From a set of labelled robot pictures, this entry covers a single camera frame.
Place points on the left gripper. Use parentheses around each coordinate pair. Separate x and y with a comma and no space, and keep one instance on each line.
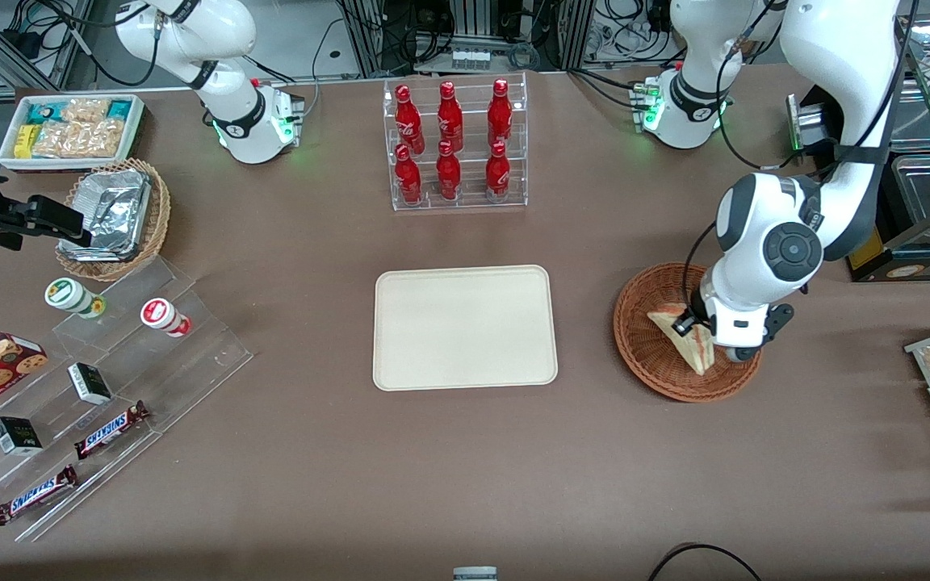
(696,311)

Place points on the triangular sandwich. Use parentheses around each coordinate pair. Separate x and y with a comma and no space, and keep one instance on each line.
(697,355)

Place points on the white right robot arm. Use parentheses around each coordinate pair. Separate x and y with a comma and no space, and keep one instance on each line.
(215,32)

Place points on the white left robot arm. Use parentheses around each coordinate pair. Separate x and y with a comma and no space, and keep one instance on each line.
(836,48)

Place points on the round brown wicker basket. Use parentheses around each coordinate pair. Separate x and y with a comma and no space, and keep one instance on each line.
(651,363)

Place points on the light wicker basket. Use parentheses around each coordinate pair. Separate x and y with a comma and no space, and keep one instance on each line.
(160,218)

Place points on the beige plastic tray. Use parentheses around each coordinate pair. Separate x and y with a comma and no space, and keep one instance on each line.
(465,327)

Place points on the crumpled aluminium foil container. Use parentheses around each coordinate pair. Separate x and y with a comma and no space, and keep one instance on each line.
(110,210)

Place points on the green lid snack cup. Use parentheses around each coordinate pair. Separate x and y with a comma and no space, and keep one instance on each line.
(69,296)

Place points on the yellow snack pack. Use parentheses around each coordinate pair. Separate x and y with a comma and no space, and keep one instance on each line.
(25,141)

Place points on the large clear cracker bag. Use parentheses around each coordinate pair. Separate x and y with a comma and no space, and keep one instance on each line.
(77,139)

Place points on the teal snack pack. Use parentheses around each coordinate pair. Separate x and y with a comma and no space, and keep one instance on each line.
(43,113)
(119,108)

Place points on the small clear cracker bag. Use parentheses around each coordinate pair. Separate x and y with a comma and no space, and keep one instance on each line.
(85,110)

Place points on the white rectangular snack bin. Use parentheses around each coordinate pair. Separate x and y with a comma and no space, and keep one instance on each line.
(138,133)

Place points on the red lid snack cup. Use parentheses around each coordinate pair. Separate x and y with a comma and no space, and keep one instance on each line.
(162,315)

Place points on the small dark green box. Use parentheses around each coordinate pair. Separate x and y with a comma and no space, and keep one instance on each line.
(90,384)
(17,436)

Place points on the clear acrylic stepped display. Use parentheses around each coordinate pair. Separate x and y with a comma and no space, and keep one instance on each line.
(190,355)

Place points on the brown snickers bar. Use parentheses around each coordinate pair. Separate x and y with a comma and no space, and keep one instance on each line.
(110,430)
(35,494)

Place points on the red cola bottle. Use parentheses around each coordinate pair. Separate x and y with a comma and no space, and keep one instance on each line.
(409,121)
(450,119)
(448,176)
(408,179)
(497,173)
(500,114)

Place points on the black hot food case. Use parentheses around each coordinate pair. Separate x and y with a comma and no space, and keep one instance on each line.
(929,202)

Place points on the clear acrylic bottle rack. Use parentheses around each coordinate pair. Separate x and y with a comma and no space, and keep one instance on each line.
(473,169)

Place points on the small grey device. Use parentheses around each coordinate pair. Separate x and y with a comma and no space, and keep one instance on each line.
(475,574)

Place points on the grey power strip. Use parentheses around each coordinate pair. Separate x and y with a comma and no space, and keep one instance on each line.
(469,59)

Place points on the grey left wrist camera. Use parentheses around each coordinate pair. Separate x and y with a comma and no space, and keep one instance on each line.
(743,353)

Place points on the aluminium frame rack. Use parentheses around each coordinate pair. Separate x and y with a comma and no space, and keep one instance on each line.
(473,24)

